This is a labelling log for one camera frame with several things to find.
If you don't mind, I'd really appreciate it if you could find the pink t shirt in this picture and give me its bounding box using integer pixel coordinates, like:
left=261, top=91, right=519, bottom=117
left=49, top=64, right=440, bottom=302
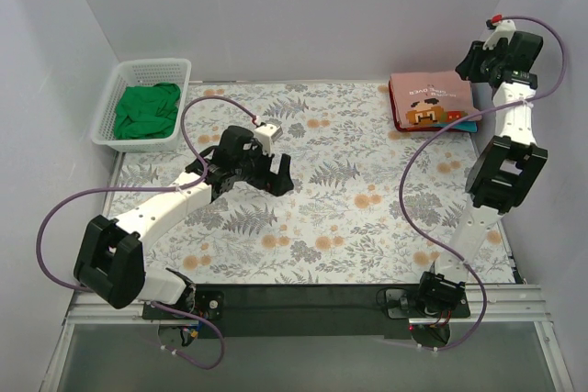
left=389, top=71, right=478, bottom=132

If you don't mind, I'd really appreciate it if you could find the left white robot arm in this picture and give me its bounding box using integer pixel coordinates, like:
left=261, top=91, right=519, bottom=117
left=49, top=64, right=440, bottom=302
left=73, top=123, right=293, bottom=319

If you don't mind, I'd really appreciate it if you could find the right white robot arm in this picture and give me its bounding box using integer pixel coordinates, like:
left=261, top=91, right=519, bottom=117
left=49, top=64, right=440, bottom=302
left=415, top=31, right=548, bottom=317

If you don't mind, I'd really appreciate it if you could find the blue folded t shirt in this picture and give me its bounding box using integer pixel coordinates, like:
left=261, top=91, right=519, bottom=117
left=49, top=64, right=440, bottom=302
left=449, top=121, right=478, bottom=133

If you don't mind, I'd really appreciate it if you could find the floral table mat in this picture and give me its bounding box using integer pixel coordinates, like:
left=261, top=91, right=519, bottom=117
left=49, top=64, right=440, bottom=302
left=107, top=83, right=477, bottom=284

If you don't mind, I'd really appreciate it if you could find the green t shirt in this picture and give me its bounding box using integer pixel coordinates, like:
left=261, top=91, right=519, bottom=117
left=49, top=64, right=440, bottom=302
left=113, top=83, right=181, bottom=140

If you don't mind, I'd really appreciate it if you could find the white plastic basket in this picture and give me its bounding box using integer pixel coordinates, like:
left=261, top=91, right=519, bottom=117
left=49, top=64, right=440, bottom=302
left=91, top=58, right=191, bottom=152

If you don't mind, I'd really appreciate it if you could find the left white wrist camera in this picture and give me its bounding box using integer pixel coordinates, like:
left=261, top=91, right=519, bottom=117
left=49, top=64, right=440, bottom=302
left=254, top=123, right=283, bottom=155

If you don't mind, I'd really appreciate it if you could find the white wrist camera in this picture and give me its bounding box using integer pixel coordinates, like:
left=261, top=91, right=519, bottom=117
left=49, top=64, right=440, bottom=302
left=254, top=123, right=283, bottom=155
left=482, top=15, right=516, bottom=50

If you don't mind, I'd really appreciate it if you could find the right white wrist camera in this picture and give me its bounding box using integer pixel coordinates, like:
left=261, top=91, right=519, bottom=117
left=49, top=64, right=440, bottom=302
left=482, top=15, right=516, bottom=50

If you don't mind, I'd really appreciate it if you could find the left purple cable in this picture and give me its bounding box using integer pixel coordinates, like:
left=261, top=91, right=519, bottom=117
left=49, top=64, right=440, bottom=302
left=37, top=95, right=261, bottom=370

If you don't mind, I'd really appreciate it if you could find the purple cable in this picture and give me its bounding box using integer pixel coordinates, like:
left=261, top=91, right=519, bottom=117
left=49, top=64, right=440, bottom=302
left=37, top=95, right=261, bottom=370
left=398, top=15, right=571, bottom=353

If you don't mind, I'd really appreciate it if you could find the aluminium rail frame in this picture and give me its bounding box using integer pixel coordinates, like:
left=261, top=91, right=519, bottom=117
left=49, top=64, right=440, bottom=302
left=42, top=284, right=572, bottom=391

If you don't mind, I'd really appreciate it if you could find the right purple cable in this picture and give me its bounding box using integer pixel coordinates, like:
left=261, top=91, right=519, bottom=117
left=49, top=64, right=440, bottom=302
left=398, top=15, right=571, bottom=353

